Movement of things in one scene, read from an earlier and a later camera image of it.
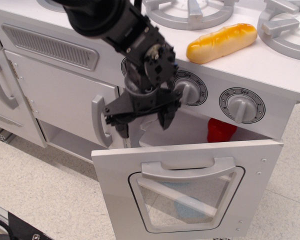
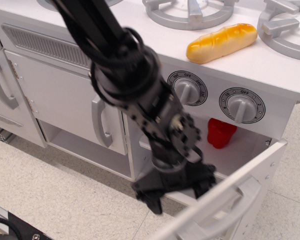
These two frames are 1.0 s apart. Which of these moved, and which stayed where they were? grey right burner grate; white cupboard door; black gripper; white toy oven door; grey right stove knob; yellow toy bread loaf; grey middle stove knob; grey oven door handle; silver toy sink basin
Moved: grey oven door handle; white toy oven door; black gripper
Stayed: silver toy sink basin; grey middle stove knob; yellow toy bread loaf; grey right burner grate; white cupboard door; grey right stove knob
